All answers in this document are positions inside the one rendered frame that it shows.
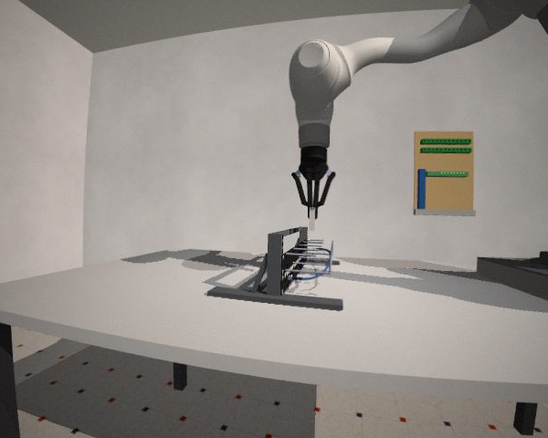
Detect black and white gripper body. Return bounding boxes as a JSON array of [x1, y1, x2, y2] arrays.
[[299, 146, 329, 181]]

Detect dark grey rack with cable rings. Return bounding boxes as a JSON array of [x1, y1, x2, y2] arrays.
[[207, 227, 343, 310]]

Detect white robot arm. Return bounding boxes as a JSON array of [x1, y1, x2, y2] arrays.
[[289, 0, 548, 149]]

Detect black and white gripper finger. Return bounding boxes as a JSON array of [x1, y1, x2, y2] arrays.
[[311, 167, 336, 231], [291, 167, 313, 231]]

